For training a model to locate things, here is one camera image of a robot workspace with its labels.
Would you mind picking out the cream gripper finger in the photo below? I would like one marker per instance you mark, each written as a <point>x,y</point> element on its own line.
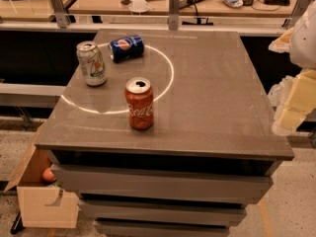
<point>282,44</point>
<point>297,101</point>

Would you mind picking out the silver green 7up can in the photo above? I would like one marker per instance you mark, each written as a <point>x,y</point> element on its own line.
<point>91,63</point>

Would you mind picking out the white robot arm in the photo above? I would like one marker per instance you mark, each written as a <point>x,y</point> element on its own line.
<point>302,50</point>

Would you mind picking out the red coca-cola can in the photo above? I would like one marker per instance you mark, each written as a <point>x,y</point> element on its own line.
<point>139,97</point>

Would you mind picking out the blue pepsi can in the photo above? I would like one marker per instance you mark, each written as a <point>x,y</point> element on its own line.
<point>126,47</point>

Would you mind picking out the blue white object on desk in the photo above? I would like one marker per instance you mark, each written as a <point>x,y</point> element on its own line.
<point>234,3</point>

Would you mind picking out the grey drawer cabinet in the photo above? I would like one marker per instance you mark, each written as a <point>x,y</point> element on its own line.
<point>209,153</point>

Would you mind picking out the orange ball in box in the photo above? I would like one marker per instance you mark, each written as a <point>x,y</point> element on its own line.
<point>48,176</point>

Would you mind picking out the open cardboard box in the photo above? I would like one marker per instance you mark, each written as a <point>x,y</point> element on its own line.
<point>41,205</point>

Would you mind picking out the right metal bracket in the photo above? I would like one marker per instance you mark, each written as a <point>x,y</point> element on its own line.
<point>299,9</point>

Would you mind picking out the metal bracket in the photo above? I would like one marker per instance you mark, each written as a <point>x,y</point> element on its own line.
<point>61,16</point>
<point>173,17</point>
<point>299,9</point>

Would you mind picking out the middle metal bracket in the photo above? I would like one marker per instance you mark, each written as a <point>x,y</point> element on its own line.
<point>173,17</point>

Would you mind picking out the left metal bracket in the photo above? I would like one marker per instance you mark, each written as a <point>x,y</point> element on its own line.
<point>61,16</point>

